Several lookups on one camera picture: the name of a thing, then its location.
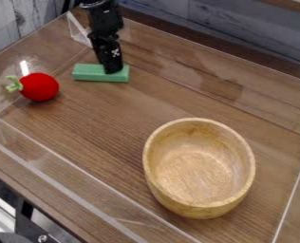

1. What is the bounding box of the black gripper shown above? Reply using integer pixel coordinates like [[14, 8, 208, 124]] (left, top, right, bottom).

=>
[[80, 0, 124, 74]]

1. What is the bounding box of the green rectangular block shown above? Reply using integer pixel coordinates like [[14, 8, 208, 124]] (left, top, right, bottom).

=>
[[73, 64, 130, 83]]

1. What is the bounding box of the light wooden bowl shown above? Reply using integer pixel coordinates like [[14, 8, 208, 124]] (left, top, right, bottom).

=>
[[142, 118, 257, 219]]

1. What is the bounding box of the red plush tomato toy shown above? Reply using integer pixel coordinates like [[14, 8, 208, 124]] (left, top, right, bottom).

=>
[[7, 72, 61, 102]]

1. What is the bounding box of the black metal table leg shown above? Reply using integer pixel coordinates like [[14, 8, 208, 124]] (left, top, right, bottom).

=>
[[14, 199, 61, 243]]

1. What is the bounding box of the clear acrylic corner bracket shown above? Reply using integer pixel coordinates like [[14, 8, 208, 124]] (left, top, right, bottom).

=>
[[66, 11, 92, 47]]

